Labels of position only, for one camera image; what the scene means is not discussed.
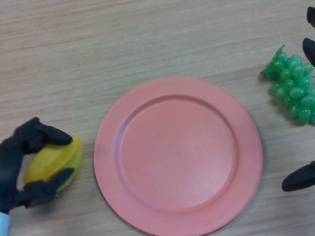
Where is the pink round plate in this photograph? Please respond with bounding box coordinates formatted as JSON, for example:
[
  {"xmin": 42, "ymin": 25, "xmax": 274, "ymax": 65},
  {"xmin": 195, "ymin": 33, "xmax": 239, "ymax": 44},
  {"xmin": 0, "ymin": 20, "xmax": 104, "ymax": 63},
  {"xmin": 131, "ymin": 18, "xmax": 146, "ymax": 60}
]
[{"xmin": 83, "ymin": 66, "xmax": 274, "ymax": 236}]

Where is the green grape bunch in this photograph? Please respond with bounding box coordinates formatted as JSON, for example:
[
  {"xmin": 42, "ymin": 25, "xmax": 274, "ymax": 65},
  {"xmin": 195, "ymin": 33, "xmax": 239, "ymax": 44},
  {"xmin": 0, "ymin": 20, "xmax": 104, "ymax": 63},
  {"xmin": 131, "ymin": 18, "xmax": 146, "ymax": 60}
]
[{"xmin": 256, "ymin": 40, "xmax": 315, "ymax": 133}]

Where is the yellow starfruit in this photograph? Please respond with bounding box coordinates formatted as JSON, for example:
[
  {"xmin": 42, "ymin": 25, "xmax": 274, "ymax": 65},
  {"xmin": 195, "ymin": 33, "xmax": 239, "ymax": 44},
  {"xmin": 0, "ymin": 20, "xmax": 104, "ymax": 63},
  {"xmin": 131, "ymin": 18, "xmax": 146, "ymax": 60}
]
[{"xmin": 19, "ymin": 134, "xmax": 91, "ymax": 199}]

